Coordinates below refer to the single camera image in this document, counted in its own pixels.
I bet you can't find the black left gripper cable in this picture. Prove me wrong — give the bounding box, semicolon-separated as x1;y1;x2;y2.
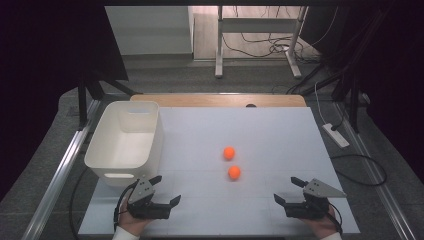
113;181;140;233

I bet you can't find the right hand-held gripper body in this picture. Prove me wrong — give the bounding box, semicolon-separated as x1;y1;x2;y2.
284;178;348;221

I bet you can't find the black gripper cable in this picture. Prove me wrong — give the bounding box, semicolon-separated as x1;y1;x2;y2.
113;181;140;233
327;202;344;235

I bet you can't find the dark curtain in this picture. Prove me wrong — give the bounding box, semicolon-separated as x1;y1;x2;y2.
0;0;130;203
346;0;424;184

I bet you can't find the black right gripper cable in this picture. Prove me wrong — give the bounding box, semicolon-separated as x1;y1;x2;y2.
327;202;344;235

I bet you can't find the black looped floor cable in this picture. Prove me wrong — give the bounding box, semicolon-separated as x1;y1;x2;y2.
329;153;388;187

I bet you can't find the wooden table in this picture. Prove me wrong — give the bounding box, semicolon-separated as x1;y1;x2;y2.
129;94;307;108

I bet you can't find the white metal desk frame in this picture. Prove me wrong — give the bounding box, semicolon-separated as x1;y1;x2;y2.
214;5;310;80

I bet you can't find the black curved floor cable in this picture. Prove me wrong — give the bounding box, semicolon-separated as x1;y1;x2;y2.
68;165;90;240

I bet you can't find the thin white cable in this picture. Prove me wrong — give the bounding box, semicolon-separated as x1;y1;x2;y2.
314;82;330;126

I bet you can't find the white cabinet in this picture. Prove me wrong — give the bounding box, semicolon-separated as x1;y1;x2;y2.
104;5;195;56

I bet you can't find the black metal stand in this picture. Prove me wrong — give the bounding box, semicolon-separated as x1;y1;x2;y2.
77;68;143;132
330;64;372;134

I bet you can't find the aluminium floor rail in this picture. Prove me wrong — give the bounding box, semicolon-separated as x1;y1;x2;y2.
334;101;418;240
20;99;102;240

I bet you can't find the white power strip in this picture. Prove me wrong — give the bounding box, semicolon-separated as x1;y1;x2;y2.
321;123;351;149

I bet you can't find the person's right hand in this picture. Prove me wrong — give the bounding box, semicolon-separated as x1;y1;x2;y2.
301;205;340;239

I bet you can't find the person's left hand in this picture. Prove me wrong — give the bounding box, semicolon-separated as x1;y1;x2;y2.
117;198;152;236

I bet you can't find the tangle of black cables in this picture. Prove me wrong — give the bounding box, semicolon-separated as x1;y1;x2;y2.
221;5;323;65

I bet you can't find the white foam board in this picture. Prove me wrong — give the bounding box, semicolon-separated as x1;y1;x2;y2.
78;106;361;236

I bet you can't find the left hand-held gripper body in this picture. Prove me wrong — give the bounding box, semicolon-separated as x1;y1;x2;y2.
126;176;171;221

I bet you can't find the white plastic bin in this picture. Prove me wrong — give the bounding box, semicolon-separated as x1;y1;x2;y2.
83;100;165;188

